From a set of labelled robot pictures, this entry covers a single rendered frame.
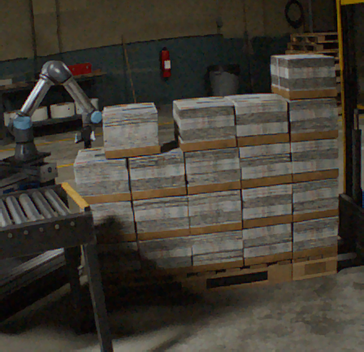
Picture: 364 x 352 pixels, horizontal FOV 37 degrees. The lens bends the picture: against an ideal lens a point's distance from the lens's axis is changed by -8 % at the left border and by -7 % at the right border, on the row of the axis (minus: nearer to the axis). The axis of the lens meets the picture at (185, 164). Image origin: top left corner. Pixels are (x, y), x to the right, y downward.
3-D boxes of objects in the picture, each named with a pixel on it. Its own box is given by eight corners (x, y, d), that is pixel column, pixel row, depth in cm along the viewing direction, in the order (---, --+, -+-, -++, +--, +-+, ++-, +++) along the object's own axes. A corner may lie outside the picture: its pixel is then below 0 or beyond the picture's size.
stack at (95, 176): (96, 277, 351) (78, 149, 331) (277, 257, 361) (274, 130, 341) (94, 304, 313) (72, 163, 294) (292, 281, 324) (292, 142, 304)
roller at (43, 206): (40, 201, 262) (41, 191, 262) (59, 230, 220) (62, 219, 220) (30, 199, 260) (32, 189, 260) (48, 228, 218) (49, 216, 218)
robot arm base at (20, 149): (10, 158, 330) (7, 141, 328) (27, 152, 342) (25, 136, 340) (25, 159, 322) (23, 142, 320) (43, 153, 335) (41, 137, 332)
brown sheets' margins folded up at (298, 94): (276, 236, 357) (270, 84, 335) (318, 230, 360) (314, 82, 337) (292, 259, 320) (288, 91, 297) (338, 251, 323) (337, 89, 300)
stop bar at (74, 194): (68, 185, 264) (67, 181, 263) (91, 210, 225) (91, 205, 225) (62, 187, 263) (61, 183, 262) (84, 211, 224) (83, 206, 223)
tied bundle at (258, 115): (224, 134, 339) (222, 95, 333) (272, 130, 341) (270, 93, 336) (236, 147, 302) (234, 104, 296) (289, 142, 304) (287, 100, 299)
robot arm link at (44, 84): (8, 132, 330) (54, 56, 337) (2, 129, 342) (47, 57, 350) (23, 141, 336) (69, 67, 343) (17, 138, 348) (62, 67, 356)
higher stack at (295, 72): (275, 257, 361) (267, 54, 331) (318, 250, 364) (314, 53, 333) (292, 281, 324) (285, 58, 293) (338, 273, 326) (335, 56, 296)
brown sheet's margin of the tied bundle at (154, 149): (106, 152, 312) (105, 145, 311) (158, 147, 315) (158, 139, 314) (105, 158, 296) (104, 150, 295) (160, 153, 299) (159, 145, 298)
